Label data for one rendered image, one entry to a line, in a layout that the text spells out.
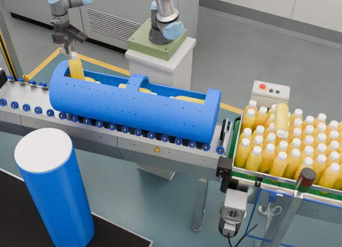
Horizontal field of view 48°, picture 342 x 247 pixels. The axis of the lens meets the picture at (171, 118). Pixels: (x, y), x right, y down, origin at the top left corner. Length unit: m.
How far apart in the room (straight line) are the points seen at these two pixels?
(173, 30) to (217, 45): 2.31
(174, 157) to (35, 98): 0.91
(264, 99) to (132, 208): 1.32
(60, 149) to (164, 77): 0.73
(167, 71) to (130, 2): 1.60
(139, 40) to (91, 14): 1.84
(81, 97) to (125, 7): 1.87
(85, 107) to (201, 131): 0.62
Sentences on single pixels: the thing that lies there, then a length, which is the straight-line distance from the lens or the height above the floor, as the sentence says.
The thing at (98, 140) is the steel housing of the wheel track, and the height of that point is 0.85.
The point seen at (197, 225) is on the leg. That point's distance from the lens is 2.80.
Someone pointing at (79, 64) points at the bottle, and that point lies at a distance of 2.07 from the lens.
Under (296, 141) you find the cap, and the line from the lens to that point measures 2.01.
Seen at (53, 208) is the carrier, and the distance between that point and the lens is 2.22.
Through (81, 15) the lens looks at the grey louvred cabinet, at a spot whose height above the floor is 0.35.
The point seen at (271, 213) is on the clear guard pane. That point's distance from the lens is 2.15.
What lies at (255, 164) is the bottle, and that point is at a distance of 1.97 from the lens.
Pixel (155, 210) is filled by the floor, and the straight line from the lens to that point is 2.94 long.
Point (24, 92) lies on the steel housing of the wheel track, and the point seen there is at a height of 0.93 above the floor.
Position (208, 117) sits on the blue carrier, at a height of 1.19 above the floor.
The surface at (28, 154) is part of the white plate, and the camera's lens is 2.03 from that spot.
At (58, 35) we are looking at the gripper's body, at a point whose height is 1.46.
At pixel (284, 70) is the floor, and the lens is 4.17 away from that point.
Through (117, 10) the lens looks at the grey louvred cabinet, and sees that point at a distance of 3.87.
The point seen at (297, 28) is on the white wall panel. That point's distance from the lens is 4.70.
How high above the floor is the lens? 2.56
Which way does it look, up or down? 47 degrees down
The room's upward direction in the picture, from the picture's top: 1 degrees clockwise
